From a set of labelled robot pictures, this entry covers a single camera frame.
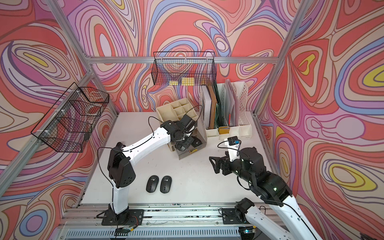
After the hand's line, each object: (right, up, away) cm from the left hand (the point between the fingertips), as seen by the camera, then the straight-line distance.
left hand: (188, 140), depth 86 cm
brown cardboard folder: (+15, +21, -4) cm, 26 cm away
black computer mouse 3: (-6, -3, -2) cm, 7 cm away
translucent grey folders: (+27, +20, +1) cm, 33 cm away
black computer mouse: (-20, -24, -4) cm, 31 cm away
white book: (+11, +24, +5) cm, 27 cm away
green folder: (+20, +11, +12) cm, 26 cm away
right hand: (+14, -7, -21) cm, 26 cm away
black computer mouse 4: (+7, -3, +2) cm, 8 cm away
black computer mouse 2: (-12, -24, -4) cm, 27 cm away
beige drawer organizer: (-8, +17, -2) cm, 19 cm away
